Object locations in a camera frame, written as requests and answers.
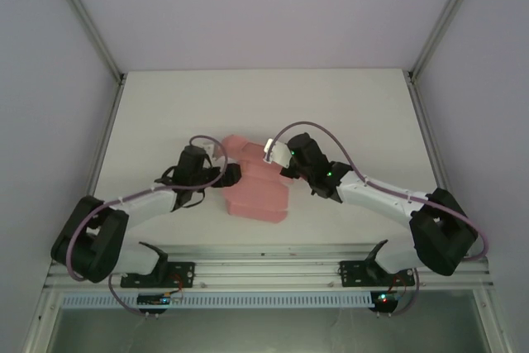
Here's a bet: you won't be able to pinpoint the pink cloth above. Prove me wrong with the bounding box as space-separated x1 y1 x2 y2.
221 133 297 224

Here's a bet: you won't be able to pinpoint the small circuit board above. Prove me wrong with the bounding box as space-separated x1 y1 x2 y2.
370 291 404 311
136 293 183 309

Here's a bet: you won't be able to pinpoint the grey metal lower panel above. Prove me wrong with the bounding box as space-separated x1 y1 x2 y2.
22 289 512 353

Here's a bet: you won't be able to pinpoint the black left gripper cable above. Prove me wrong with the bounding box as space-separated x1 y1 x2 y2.
155 165 208 210

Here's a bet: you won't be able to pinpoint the aluminium side rail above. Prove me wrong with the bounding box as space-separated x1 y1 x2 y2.
84 79 125 205
407 75 451 195

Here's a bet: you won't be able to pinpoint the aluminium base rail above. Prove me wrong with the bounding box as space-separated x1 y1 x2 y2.
44 243 495 290

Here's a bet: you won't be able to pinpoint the thin red wires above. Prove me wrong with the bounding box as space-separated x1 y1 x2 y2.
164 273 186 300
390 274 409 298

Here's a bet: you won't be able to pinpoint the light blue slotted cable duct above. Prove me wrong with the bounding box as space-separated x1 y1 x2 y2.
60 290 373 309

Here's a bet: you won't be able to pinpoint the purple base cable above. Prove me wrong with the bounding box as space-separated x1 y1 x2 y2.
378 272 421 316
107 273 150 317

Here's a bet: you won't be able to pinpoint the aluminium corner post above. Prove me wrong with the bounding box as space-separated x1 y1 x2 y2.
407 0 484 81
44 0 126 85

